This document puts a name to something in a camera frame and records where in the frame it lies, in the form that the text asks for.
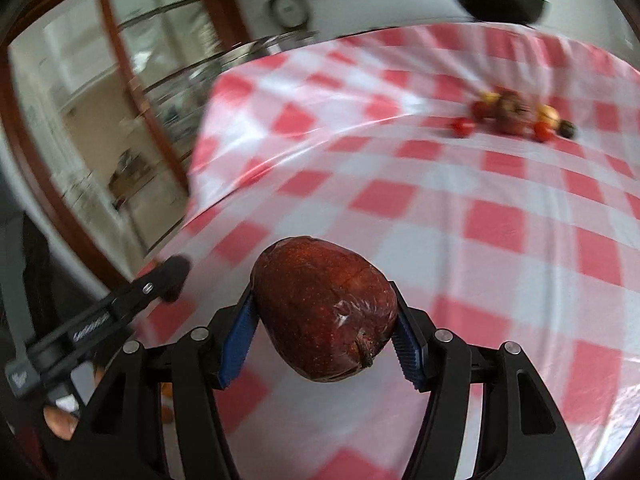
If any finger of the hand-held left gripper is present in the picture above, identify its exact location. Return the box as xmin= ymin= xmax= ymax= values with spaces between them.
xmin=111 ymin=256 xmax=192 ymax=320

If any large wrinkled red-yellow apple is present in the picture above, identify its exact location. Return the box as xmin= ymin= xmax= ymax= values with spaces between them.
xmin=492 ymin=89 xmax=537 ymax=136

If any person's left hand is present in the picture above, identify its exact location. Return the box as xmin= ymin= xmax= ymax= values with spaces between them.
xmin=42 ymin=404 xmax=82 ymax=442

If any wooden framed glass door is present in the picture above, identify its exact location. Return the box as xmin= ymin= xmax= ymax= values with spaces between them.
xmin=0 ymin=0 xmax=251 ymax=286

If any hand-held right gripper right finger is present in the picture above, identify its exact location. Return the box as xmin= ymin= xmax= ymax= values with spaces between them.
xmin=387 ymin=281 xmax=586 ymax=480

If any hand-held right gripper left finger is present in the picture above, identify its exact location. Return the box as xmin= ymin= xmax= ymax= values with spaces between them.
xmin=65 ymin=290 xmax=260 ymax=480

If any red white checkered tablecloth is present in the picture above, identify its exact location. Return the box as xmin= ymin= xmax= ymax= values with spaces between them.
xmin=135 ymin=22 xmax=640 ymax=480

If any dark red wrinkled apple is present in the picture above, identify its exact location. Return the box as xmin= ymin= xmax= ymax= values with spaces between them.
xmin=250 ymin=236 xmax=399 ymax=383

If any metal rail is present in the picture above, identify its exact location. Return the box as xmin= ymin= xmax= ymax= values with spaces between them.
xmin=120 ymin=30 xmax=321 ymax=91

